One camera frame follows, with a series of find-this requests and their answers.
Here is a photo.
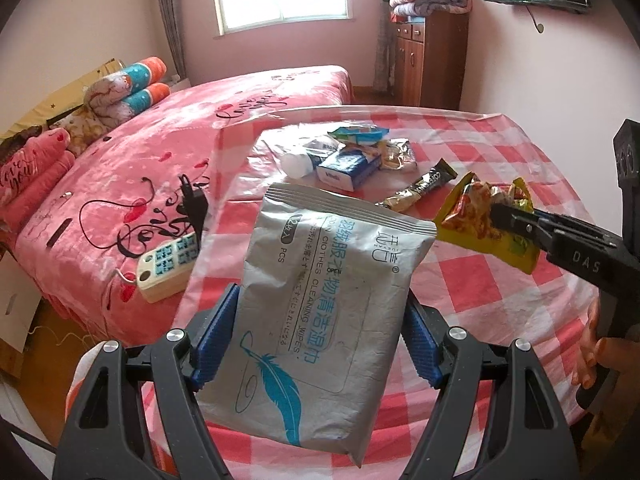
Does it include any yellow snack bag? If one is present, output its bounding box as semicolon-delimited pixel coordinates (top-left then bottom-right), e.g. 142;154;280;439
434;171;540;274

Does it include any grey wet wipes pack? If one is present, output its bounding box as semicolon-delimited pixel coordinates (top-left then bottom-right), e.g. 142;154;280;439
198;183;437;464

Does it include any person's right hand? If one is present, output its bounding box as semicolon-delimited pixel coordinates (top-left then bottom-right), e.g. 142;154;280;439
572;299;639;394

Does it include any beige power strip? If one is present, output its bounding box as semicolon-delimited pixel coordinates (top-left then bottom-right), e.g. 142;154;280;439
136;233;200;304

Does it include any black gold snack wrapper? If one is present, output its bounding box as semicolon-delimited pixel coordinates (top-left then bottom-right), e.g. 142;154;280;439
376;158;458;212

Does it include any black charger plug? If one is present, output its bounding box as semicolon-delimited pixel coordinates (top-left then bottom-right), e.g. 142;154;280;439
179;174;208;245

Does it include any pink checkered plastic tablecloth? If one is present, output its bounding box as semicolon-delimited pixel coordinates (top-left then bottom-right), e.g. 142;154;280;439
142;105;601;480

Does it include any pink bed with heart cover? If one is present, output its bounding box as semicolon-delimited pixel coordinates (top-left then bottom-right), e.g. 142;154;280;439
1;65;352;344

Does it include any blue white snack bag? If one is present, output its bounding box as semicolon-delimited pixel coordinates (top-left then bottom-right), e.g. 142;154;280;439
329;124;390;146

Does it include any blue tissue box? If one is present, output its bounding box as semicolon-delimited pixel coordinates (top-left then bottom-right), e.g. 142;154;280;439
316;150;381;192

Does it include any black remote on bed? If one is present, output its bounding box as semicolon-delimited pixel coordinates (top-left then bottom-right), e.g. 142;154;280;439
46;218;73;249

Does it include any brown wooden cabinet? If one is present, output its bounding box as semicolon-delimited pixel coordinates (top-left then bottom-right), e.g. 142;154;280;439
393;11;469;110

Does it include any white plastic bottle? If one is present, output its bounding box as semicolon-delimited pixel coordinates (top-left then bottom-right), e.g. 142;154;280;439
280;150;331;180

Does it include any grey right curtain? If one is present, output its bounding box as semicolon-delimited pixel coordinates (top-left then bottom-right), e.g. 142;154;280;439
372;0;394;93

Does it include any grey curtain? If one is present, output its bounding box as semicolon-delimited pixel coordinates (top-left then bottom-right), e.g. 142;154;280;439
372;0;394;93
157;0;186;79

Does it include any pink folded pillow blanket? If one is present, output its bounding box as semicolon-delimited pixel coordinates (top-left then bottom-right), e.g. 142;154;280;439
1;128;75;234

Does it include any rolled quilt orange teal lower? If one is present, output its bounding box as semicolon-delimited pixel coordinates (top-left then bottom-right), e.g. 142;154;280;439
93;82;170;129

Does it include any rolled quilt orange teal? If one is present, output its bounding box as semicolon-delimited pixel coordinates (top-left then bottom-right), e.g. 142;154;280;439
84;56;167;108
93;82;170;129

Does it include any floral cushion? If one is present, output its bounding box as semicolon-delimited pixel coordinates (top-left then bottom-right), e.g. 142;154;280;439
53;105;108;157

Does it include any rolled quilt orange teal upper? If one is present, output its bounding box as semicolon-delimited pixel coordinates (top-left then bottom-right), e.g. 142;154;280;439
84;56;167;108

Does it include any yellow headboard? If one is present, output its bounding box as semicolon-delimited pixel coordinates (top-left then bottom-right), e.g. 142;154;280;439
1;58;124;140

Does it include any grey left curtain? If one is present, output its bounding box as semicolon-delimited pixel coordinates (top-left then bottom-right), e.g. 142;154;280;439
157;0;186;79

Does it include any black cable on bed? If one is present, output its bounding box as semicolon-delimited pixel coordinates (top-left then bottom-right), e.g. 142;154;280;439
78;176;212;261

